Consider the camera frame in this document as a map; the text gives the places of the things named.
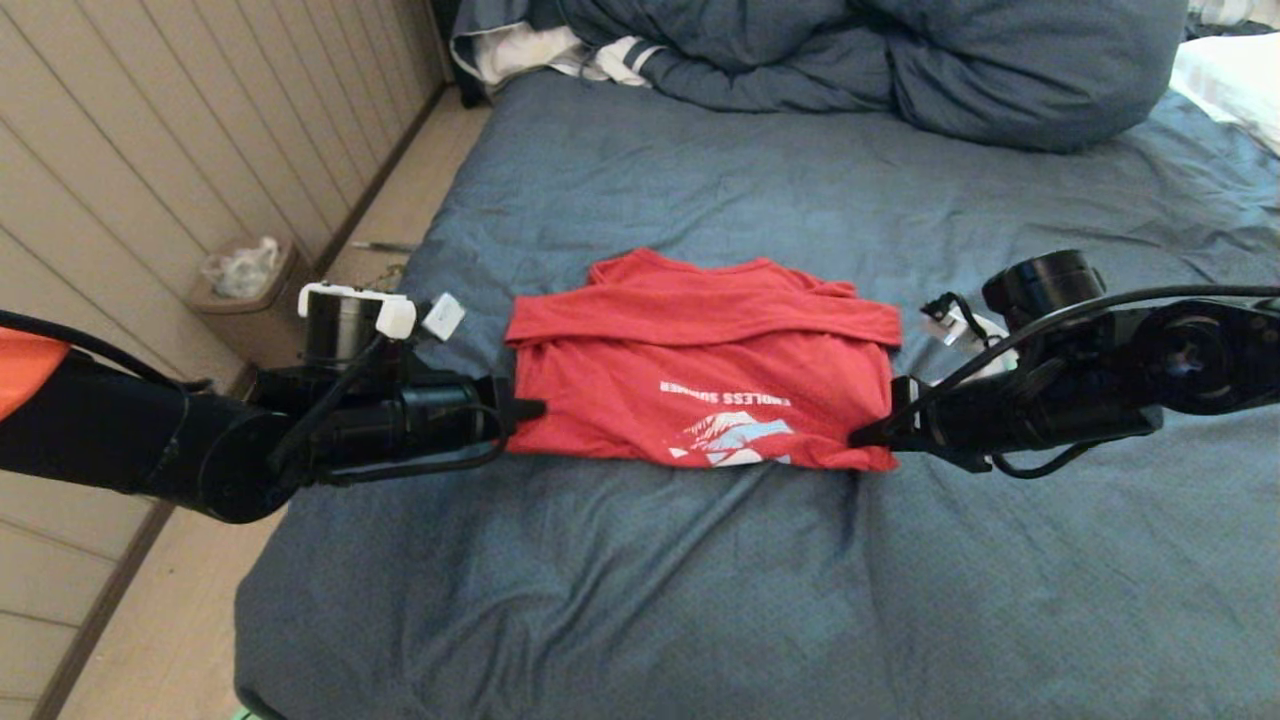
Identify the blue crumpled duvet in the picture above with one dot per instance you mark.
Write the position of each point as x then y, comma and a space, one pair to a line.
950, 70

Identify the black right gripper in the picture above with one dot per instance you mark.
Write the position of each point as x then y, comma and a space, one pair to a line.
1050, 415

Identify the blue-grey bed sheet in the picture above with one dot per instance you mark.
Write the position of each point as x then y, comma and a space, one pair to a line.
700, 600

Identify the brown waste bin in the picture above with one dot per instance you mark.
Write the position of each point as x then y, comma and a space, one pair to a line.
255, 325

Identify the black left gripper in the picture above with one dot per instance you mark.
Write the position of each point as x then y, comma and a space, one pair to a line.
420, 420

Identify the white pillow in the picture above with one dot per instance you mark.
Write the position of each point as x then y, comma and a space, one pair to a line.
1235, 80

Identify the red t-shirt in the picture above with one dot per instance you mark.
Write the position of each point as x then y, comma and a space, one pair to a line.
650, 350

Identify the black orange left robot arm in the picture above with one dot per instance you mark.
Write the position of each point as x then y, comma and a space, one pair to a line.
90, 430

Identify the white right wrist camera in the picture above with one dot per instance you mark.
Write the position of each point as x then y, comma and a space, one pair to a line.
965, 330

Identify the thin metal tool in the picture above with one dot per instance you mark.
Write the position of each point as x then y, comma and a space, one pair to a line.
380, 246

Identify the white striped cloth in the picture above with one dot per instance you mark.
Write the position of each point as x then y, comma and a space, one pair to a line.
520, 50

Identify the clear plastic bin bag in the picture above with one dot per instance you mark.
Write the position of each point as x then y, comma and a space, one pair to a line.
238, 272

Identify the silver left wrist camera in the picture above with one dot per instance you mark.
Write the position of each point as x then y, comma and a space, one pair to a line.
443, 317

